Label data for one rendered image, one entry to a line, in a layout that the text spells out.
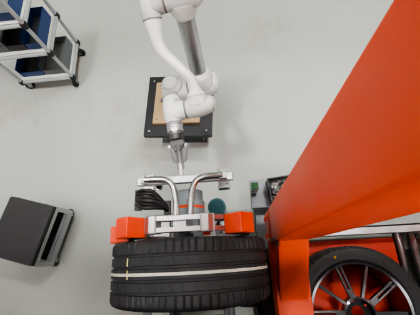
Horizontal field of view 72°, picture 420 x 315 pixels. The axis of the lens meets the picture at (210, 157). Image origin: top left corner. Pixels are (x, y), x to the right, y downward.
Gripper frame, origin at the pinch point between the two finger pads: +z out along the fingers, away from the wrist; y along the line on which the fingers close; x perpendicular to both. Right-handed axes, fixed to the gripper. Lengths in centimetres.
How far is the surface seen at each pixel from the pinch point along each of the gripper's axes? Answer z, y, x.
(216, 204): 20.2, 16.7, -10.0
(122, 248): 27, -18, -50
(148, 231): 23, -8, -50
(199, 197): 14.7, 10.2, -23.4
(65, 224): 24, -98, 52
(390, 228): 51, 112, 17
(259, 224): 43, 41, 47
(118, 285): 40, -21, -52
